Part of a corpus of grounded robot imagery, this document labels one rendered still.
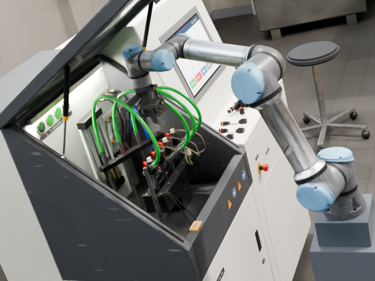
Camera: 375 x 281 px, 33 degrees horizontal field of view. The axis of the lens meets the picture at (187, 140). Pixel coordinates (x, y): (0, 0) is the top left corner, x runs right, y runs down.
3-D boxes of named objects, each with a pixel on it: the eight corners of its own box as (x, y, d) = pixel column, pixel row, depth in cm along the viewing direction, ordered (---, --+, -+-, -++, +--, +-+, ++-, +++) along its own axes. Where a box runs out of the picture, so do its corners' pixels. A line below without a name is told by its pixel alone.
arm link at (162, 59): (178, 42, 222) (154, 43, 228) (159, 54, 214) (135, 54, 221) (183, 63, 225) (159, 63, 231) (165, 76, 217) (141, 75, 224)
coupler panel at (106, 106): (119, 154, 274) (97, 88, 262) (112, 154, 276) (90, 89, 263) (131, 140, 285) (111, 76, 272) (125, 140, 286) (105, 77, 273)
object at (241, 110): (248, 116, 294) (246, 105, 292) (227, 117, 299) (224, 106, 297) (261, 95, 313) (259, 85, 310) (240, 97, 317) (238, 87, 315)
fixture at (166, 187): (174, 227, 253) (164, 194, 246) (152, 227, 257) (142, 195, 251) (202, 182, 280) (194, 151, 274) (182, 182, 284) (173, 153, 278)
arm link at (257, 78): (353, 188, 209) (270, 45, 200) (335, 213, 199) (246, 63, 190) (324, 195, 217) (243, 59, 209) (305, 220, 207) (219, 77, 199)
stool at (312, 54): (385, 117, 473) (375, 32, 445) (352, 160, 430) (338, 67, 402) (311, 114, 510) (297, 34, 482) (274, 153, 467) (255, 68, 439)
